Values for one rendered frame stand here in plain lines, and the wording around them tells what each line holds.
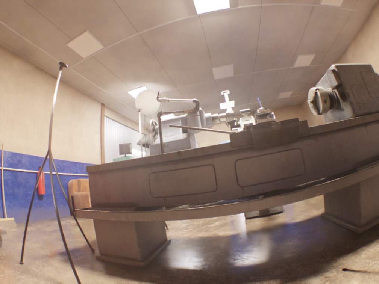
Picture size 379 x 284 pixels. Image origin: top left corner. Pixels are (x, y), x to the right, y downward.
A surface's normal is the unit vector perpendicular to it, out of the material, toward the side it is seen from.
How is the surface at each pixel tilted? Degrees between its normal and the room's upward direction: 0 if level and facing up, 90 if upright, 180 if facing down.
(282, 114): 90
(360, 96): 90
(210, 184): 90
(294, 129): 141
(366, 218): 90
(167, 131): 70
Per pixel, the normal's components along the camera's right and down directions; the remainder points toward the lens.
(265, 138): -0.05, 0.64
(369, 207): -0.24, -0.18
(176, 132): -0.27, -0.56
